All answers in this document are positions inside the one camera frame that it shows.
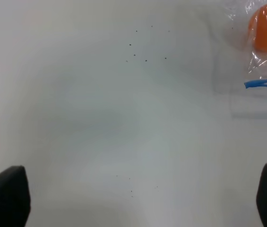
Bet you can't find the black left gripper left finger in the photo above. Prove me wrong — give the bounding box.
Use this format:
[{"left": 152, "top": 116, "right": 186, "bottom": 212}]
[{"left": 0, "top": 166, "right": 31, "bottom": 227}]

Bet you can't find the clear zip bag blue seal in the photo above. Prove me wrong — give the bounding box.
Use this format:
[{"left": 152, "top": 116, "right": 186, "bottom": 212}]
[{"left": 227, "top": 0, "right": 267, "bottom": 116}]

